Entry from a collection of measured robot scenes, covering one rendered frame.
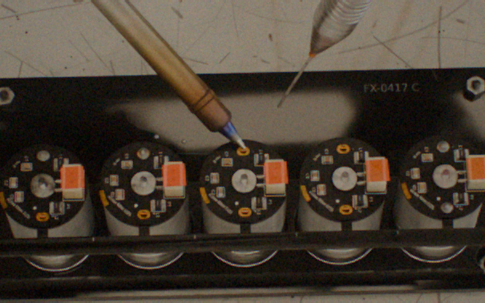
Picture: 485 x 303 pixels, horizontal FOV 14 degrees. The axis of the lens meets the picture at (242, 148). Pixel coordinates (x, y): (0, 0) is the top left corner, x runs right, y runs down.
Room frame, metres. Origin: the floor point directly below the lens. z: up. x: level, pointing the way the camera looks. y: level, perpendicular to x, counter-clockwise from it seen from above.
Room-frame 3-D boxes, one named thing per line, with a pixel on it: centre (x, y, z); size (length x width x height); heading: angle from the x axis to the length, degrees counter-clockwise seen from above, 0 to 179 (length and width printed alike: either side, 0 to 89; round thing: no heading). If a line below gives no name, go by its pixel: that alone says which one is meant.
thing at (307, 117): (0.20, 0.00, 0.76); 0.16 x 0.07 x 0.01; 91
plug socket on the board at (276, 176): (0.18, -0.01, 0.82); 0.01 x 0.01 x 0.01; 1
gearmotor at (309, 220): (0.18, -0.03, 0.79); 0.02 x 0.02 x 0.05
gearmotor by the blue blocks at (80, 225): (0.18, 0.06, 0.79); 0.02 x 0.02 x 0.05
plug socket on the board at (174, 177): (0.18, 0.02, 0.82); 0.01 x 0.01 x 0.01; 1
